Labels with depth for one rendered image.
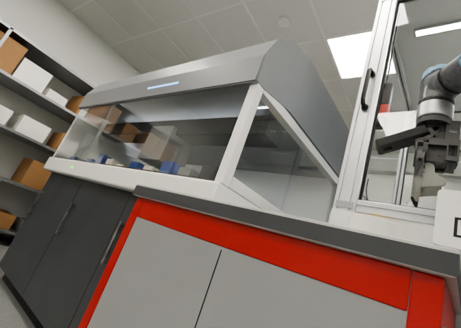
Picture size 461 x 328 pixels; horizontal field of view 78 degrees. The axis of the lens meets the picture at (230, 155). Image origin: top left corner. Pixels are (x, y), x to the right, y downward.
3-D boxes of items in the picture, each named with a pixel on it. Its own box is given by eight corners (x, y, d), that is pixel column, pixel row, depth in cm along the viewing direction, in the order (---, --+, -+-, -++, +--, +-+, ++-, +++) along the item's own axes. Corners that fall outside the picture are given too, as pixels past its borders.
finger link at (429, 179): (445, 200, 57) (448, 162, 61) (411, 194, 60) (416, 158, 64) (443, 206, 59) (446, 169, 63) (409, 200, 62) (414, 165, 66)
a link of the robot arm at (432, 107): (418, 99, 70) (416, 116, 76) (416, 114, 68) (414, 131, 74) (457, 99, 65) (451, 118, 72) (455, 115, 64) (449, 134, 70)
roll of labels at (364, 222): (346, 243, 49) (350, 221, 50) (392, 256, 45) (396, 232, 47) (342, 235, 43) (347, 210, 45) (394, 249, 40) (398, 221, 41)
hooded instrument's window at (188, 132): (216, 181, 106) (253, 83, 120) (53, 156, 223) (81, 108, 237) (322, 249, 184) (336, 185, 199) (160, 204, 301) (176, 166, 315)
